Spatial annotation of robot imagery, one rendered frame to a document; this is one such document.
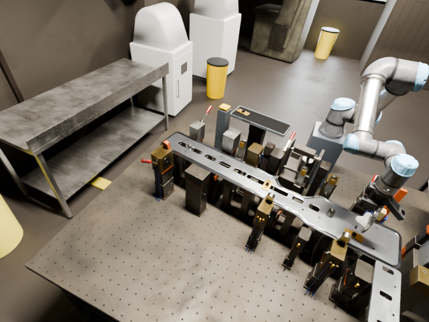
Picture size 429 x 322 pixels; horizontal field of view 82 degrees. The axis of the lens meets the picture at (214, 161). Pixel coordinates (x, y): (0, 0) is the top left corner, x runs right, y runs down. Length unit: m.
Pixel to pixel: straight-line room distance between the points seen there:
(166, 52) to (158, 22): 0.32
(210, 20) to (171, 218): 3.52
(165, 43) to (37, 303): 2.76
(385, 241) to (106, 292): 1.33
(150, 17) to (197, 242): 2.61
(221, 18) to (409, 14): 3.62
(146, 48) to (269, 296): 2.96
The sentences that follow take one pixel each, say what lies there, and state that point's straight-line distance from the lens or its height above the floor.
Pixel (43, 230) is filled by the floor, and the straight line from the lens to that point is 2.66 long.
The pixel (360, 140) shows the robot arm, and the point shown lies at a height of 1.44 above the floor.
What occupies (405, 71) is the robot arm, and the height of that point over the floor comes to 1.64.
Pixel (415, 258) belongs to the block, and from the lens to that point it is 1.48.
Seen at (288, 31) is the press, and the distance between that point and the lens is 6.24.
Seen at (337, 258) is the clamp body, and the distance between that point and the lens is 1.21.
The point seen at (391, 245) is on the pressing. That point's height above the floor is 1.00.
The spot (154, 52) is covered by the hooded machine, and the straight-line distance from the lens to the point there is 3.39.
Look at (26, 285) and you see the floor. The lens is 2.43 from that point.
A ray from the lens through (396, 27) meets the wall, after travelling 6.45.
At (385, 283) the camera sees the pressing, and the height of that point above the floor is 1.00.
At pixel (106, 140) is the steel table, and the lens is 3.03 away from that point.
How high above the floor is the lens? 1.98
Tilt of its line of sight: 42 degrees down
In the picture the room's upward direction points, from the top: 6 degrees clockwise
